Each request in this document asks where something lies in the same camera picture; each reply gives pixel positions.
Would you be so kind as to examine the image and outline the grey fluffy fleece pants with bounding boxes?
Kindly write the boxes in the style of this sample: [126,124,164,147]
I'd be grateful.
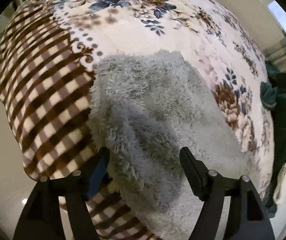
[88,50,254,239]

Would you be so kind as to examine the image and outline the white cloth beside bed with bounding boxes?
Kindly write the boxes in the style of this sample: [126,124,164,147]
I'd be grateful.
[273,163,286,205]

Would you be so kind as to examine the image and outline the dark green garment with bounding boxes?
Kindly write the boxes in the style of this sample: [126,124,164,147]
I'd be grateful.
[260,61,286,218]

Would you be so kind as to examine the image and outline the floral and checkered bed blanket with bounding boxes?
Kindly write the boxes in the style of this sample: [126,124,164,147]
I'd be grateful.
[0,0,274,239]

